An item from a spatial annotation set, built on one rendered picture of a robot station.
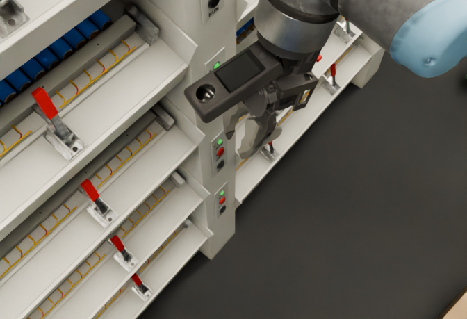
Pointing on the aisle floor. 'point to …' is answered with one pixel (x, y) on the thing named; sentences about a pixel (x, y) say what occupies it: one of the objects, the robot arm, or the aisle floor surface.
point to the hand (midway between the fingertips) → (233, 144)
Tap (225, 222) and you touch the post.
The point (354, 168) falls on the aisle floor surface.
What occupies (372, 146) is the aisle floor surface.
